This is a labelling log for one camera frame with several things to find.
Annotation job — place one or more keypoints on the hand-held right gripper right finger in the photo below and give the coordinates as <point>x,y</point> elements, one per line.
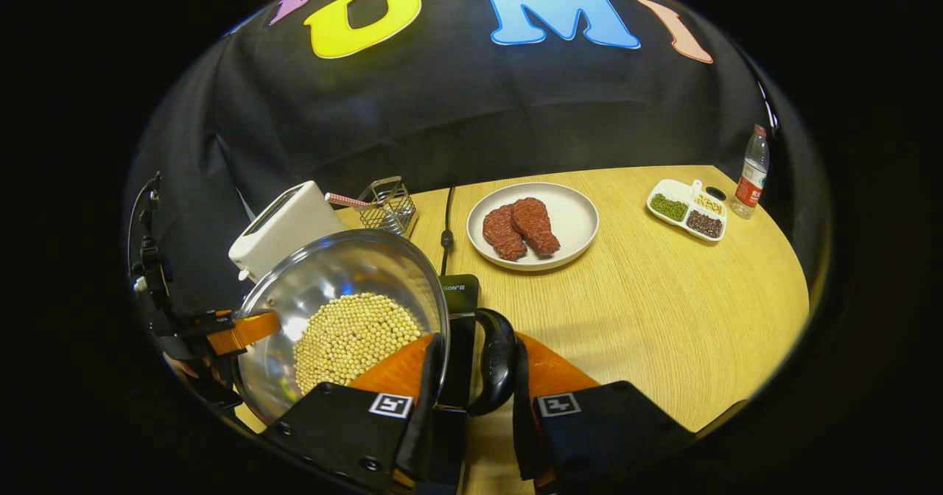
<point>521,421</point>

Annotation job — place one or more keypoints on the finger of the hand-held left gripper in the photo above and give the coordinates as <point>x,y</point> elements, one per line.
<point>247,329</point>

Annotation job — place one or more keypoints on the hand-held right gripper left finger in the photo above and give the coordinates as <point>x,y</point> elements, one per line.
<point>426,406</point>

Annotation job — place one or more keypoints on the stainless steel pot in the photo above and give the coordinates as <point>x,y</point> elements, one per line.
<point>331,267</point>

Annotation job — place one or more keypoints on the black induction cooktop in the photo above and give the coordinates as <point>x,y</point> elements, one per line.
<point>460,296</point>

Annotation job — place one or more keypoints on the pile of soybeans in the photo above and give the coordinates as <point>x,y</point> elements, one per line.
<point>353,333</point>

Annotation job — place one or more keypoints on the white toaster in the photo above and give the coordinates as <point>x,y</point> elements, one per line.
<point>287,222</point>

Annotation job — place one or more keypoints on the pink striped straw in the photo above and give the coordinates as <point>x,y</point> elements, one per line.
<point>346,199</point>

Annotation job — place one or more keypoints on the raw red steak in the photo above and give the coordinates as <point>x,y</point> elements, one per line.
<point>502,233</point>
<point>536,226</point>

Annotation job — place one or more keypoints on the white round plate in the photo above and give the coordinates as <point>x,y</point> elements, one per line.
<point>571,219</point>

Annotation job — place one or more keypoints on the heap of green mung beans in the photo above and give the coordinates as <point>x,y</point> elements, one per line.
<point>668,207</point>

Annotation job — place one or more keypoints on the heap of dark red beans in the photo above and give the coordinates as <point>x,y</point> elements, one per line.
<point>705,224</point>

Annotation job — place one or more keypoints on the white divided dish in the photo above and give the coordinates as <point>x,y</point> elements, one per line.
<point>681,189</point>

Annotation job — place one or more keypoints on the small heap of yellow beans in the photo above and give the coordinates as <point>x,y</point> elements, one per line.
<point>709,203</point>

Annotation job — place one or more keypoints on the black backdrop cloth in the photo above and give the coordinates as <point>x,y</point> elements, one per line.
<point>479,112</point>

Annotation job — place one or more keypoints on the clear plastic water bottle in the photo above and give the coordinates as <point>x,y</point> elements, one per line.
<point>751,178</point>

